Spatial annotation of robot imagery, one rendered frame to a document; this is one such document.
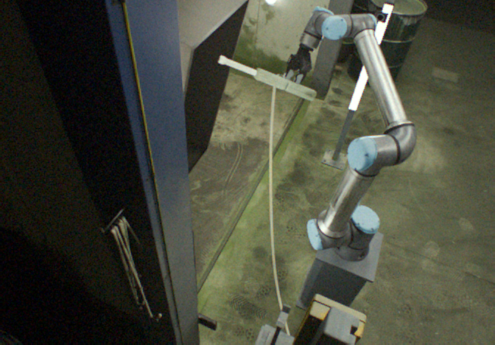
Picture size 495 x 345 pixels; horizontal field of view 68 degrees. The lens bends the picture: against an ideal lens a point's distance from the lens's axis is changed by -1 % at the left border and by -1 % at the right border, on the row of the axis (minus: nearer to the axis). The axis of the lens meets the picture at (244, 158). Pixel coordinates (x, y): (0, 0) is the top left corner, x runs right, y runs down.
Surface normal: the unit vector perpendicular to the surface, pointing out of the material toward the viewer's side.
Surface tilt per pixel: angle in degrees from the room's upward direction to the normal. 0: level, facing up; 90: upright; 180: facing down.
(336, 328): 0
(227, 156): 0
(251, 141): 0
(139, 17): 90
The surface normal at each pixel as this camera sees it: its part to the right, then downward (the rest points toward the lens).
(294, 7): -0.40, 0.65
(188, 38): 0.26, -0.61
